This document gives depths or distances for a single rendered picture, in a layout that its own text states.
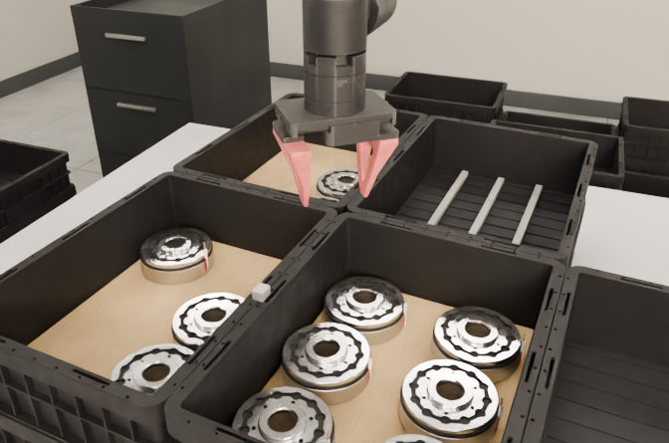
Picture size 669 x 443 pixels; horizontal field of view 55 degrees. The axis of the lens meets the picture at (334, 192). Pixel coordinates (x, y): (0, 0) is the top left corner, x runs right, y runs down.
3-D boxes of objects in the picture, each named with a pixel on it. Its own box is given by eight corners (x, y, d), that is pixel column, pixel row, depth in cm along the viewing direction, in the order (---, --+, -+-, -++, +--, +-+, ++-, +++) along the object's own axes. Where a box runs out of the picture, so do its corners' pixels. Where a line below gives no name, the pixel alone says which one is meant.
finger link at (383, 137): (308, 187, 67) (306, 102, 63) (371, 177, 69) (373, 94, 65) (328, 218, 61) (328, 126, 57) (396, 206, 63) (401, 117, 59)
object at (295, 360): (347, 399, 68) (347, 394, 67) (266, 369, 72) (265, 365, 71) (383, 340, 76) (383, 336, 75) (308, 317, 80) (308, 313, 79)
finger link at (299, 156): (274, 192, 66) (270, 106, 62) (339, 182, 68) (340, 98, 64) (292, 224, 60) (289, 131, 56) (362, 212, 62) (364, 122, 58)
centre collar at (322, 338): (335, 372, 70) (335, 367, 70) (297, 358, 72) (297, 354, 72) (354, 344, 74) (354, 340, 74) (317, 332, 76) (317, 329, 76)
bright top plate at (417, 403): (478, 450, 62) (479, 446, 62) (385, 409, 66) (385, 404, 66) (510, 384, 69) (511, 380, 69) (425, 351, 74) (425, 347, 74)
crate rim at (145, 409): (157, 431, 58) (153, 412, 57) (-66, 336, 69) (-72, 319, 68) (341, 224, 90) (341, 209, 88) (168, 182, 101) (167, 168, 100)
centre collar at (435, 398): (463, 418, 65) (464, 414, 64) (418, 399, 67) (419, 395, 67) (480, 387, 68) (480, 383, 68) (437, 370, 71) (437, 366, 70)
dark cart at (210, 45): (205, 254, 245) (178, 17, 203) (110, 232, 260) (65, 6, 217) (276, 184, 296) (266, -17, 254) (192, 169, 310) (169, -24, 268)
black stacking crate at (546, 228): (551, 337, 83) (565, 265, 78) (342, 280, 94) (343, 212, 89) (584, 202, 115) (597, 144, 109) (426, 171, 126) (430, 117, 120)
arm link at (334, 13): (290, -18, 53) (354, -13, 51) (322, -30, 59) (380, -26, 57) (293, 64, 56) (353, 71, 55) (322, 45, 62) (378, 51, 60)
